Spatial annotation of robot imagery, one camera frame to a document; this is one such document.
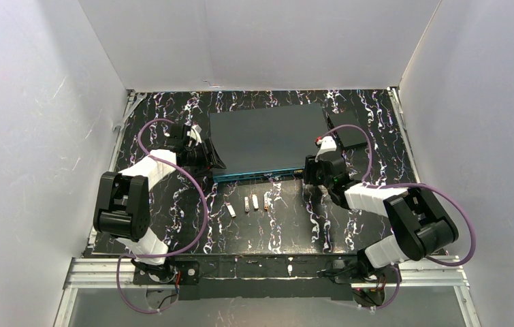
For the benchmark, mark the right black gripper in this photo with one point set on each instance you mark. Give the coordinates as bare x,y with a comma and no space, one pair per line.
316,181

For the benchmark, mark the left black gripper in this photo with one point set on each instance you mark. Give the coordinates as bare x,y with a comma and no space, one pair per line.
205,150

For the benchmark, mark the large teal network switch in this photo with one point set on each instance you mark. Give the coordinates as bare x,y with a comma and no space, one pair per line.
254,143

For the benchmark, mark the small silver plug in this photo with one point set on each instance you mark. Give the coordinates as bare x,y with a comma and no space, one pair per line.
246,205
266,201
231,210

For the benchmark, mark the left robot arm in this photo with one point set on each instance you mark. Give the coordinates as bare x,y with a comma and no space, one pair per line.
122,207

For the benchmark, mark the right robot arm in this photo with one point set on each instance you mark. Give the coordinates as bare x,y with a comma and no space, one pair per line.
419,222

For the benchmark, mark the metal wrench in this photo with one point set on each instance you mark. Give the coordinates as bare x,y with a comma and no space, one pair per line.
133,102

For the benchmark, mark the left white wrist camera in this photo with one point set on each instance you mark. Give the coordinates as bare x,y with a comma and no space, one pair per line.
195,135

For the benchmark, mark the small black network switch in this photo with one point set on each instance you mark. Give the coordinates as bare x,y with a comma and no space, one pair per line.
347,138

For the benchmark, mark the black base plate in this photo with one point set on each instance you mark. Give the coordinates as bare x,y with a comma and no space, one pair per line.
338,277

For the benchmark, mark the aluminium front rail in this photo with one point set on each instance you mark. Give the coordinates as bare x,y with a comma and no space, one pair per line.
109,272

